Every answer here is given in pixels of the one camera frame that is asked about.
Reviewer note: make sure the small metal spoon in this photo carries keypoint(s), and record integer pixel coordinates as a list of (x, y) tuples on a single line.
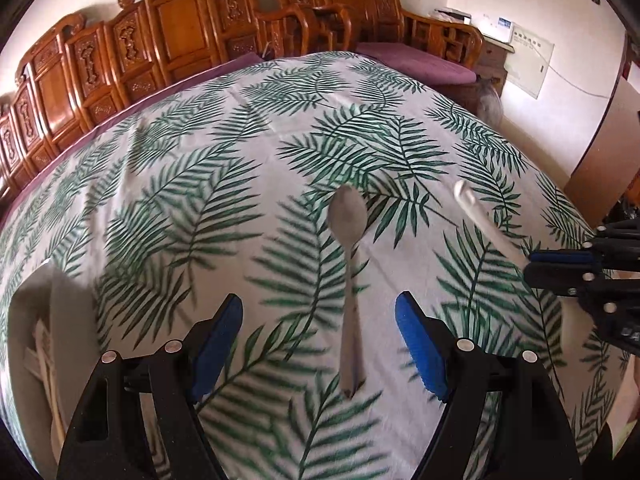
[(348, 215)]

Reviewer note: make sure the purple seat cushion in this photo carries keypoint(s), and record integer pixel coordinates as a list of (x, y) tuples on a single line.
[(420, 62)]

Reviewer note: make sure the person's dark clothing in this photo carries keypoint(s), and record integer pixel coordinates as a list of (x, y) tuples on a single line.
[(615, 455)]

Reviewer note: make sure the white box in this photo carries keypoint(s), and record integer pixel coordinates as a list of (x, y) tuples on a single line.
[(492, 29)]

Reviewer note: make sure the light bamboo chopstick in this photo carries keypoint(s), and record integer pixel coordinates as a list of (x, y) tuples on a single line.
[(50, 385), (37, 370)]

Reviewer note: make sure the grey utensil tray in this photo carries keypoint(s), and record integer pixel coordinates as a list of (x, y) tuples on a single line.
[(30, 300)]

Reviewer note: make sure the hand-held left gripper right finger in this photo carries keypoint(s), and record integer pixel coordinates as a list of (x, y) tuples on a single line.
[(420, 345)]

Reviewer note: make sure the carved wooden bench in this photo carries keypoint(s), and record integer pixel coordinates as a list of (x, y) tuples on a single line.
[(175, 30)]

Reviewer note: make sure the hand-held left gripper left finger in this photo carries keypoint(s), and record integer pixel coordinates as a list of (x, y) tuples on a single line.
[(220, 345)]

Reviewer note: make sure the brown cardboard sheet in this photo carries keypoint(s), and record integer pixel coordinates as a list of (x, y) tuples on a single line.
[(610, 160)]

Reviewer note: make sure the leaf print tablecloth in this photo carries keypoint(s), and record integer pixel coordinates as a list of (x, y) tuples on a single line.
[(200, 185)]

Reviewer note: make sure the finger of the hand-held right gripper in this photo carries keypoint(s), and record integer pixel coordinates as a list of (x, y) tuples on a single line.
[(560, 277), (560, 257)]

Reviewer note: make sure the grey fan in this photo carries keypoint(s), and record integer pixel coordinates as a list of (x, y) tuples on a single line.
[(489, 102)]

